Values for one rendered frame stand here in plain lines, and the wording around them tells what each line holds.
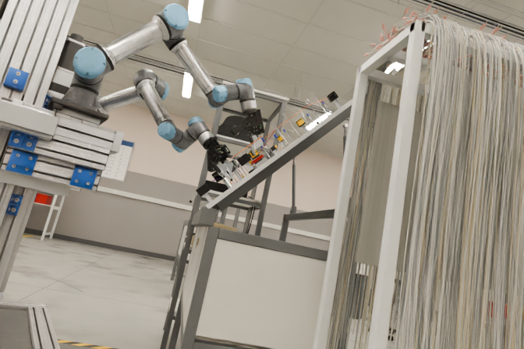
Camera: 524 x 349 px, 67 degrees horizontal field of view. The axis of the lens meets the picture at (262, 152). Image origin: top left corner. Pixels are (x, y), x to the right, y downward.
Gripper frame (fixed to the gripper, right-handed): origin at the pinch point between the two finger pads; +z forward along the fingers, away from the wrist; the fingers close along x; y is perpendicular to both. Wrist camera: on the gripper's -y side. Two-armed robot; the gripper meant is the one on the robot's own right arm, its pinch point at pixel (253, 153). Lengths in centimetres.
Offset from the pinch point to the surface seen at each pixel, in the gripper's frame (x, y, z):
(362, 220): -56, 32, 31
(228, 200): -22.3, -13.8, 18.2
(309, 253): -33, 14, 44
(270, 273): -37, -2, 47
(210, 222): -38.7, -20.3, 23.8
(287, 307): -37, 2, 60
